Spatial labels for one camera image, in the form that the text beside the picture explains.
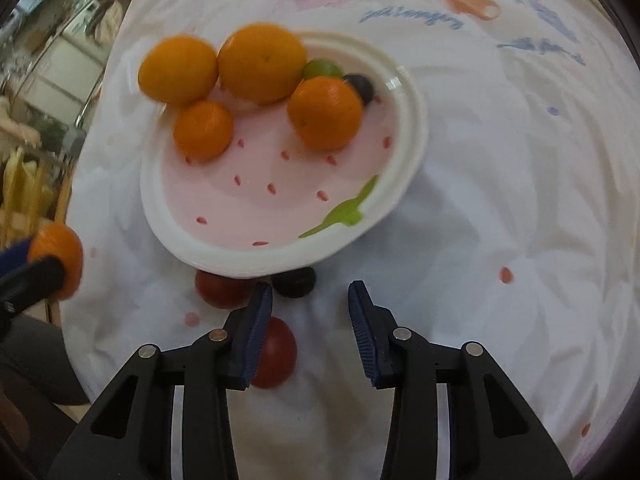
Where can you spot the green lime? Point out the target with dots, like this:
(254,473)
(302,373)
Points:
(322,67)

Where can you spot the dark plum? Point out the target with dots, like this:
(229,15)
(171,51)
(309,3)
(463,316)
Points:
(294,284)
(362,85)

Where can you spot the white cartoon bed sheet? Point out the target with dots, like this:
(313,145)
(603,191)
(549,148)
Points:
(490,195)

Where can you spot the red tomato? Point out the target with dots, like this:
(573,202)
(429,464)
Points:
(221,292)
(278,358)

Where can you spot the wooden drying rack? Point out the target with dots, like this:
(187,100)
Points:
(35,191)

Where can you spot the small mandarin orange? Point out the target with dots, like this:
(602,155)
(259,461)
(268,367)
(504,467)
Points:
(325,113)

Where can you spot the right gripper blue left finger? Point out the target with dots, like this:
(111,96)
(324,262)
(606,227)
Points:
(248,327)

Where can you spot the white cabinet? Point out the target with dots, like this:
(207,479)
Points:
(66,72)

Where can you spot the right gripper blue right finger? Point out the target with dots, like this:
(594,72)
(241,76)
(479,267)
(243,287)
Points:
(372,326)

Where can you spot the pink strawberry plate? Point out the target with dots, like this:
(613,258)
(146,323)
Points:
(268,204)

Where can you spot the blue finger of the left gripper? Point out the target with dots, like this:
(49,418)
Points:
(29,284)
(15,256)

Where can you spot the large orange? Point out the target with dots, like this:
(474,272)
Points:
(261,63)
(179,70)

